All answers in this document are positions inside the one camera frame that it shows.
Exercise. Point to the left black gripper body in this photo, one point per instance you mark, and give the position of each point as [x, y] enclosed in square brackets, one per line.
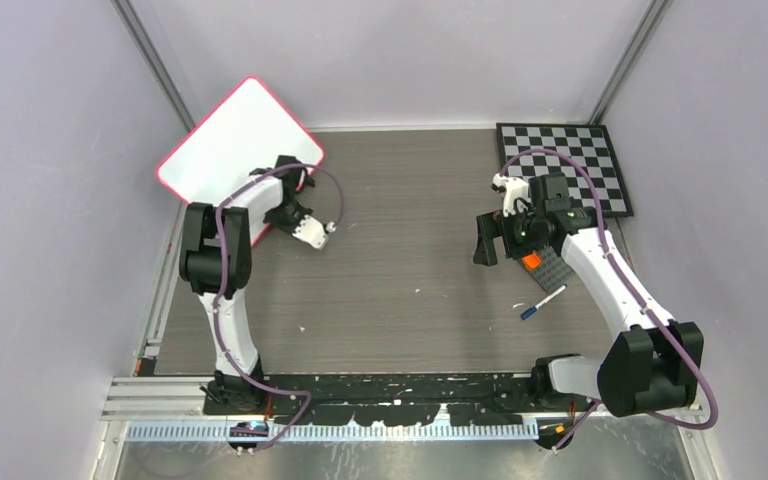
[287, 217]

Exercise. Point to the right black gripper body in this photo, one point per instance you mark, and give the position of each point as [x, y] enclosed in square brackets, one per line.
[526, 234]

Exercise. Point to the white marker blue cap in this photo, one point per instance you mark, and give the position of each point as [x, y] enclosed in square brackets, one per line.
[536, 307]

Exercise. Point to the white whiteboard pink rim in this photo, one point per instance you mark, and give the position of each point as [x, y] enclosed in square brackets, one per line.
[250, 146]

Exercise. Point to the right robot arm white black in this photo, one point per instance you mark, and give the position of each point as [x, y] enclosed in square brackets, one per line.
[649, 367]

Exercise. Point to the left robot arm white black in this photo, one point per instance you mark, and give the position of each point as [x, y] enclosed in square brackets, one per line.
[216, 261]

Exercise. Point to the orange curved block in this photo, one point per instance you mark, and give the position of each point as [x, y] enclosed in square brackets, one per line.
[531, 261]

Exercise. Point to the grey lego baseplate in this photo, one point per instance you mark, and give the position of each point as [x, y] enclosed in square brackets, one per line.
[552, 272]

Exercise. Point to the black white checkerboard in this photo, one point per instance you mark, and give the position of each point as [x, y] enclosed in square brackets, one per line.
[589, 146]

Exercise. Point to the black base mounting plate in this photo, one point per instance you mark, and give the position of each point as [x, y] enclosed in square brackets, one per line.
[468, 399]

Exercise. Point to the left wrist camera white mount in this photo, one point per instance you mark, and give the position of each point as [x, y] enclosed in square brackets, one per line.
[312, 232]

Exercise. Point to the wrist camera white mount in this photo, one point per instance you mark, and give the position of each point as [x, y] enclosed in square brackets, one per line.
[515, 194]
[312, 232]

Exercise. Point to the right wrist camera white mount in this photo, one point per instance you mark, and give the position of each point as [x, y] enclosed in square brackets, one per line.
[515, 194]

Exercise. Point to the white slotted cable duct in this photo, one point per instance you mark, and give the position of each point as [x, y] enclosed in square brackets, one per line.
[257, 431]

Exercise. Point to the aluminium frame rail front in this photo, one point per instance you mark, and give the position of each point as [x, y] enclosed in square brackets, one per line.
[155, 398]

